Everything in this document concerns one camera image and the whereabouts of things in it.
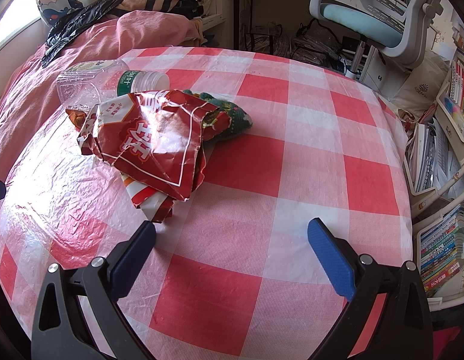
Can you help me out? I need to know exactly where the red snack bag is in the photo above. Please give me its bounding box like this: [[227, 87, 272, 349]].
[[66, 90, 217, 223]]

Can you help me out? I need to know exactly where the green plush toy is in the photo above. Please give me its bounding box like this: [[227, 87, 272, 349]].
[[183, 89, 253, 141]]

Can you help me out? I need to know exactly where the pink bed duvet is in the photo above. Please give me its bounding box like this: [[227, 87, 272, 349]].
[[0, 10, 202, 180]]

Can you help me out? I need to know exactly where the clear plastic bottle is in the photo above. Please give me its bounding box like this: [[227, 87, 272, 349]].
[[56, 59, 170, 111]]

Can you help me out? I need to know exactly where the red white checkered tablecloth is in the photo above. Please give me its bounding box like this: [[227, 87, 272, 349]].
[[0, 47, 413, 359]]

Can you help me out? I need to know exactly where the black plastic bag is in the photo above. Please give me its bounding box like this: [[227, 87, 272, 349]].
[[41, 0, 123, 68]]

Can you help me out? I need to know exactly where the white book shelf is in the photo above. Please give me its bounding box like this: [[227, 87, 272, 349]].
[[404, 49, 464, 312]]

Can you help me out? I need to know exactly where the striped tan pillow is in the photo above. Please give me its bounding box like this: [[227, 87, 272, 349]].
[[112, 0, 205, 20]]

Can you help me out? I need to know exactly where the grey blue office chair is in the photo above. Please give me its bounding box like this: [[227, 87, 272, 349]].
[[309, 0, 443, 79]]

